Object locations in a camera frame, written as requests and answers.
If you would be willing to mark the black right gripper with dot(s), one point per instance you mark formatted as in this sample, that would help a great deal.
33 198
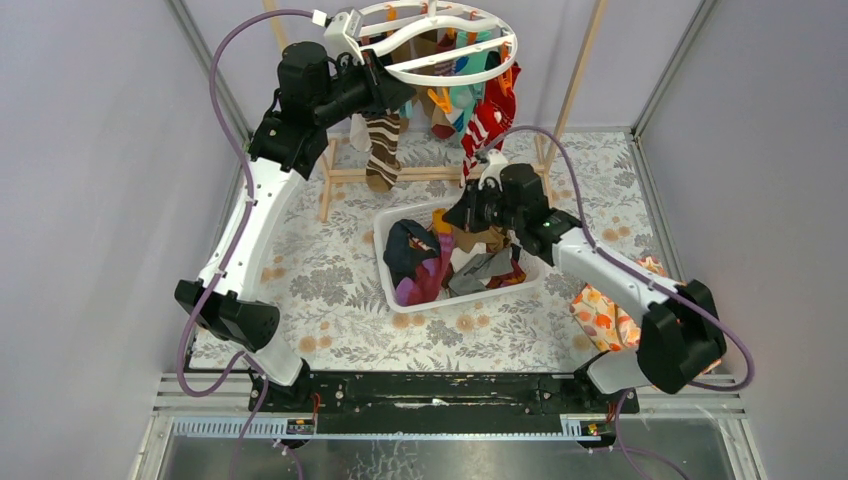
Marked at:
465 213

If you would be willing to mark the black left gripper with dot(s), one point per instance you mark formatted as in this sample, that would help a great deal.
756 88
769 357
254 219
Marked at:
385 89

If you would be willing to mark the white round clip hanger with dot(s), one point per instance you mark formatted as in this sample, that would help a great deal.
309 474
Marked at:
413 57

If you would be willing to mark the brown white striped sock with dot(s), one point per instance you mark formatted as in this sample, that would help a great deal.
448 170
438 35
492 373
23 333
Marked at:
383 166

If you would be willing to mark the orange clothes peg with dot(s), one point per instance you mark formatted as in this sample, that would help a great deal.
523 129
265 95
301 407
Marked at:
441 99

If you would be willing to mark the maroon sock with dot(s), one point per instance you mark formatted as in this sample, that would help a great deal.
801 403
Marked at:
431 274

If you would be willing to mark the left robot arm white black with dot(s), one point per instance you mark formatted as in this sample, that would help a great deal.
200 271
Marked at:
315 92

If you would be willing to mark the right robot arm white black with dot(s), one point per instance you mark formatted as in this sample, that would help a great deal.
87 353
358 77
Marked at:
677 343

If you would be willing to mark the wooden hanger rack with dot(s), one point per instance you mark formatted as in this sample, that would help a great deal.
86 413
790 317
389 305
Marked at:
421 16

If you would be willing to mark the tan ribbed sock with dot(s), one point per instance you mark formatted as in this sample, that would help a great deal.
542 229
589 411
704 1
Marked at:
494 239

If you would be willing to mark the white plastic laundry basket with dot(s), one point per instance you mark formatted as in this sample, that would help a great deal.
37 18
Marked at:
528 272

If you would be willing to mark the grey sock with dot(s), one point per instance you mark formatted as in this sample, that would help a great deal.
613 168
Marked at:
475 275

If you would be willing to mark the red white striped sock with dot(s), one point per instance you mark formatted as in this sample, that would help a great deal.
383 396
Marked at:
492 116

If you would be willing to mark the teal patterned sock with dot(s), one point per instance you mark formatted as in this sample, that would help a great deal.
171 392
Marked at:
463 98

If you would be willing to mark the navy blue sock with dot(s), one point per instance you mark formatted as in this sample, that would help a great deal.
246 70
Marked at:
408 245

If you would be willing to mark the floral orange bag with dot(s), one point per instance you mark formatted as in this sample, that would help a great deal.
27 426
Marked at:
607 326

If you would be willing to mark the floral table mat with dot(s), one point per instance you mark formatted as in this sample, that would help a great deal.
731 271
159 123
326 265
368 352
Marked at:
322 274

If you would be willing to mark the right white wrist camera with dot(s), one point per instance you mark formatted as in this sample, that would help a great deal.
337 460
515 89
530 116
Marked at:
494 162

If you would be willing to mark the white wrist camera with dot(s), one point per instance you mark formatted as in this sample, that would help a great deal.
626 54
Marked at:
341 33
494 162

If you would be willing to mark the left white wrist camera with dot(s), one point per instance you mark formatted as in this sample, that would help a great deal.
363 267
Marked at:
341 33

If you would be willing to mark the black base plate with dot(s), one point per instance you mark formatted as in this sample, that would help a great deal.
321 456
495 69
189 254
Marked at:
346 402

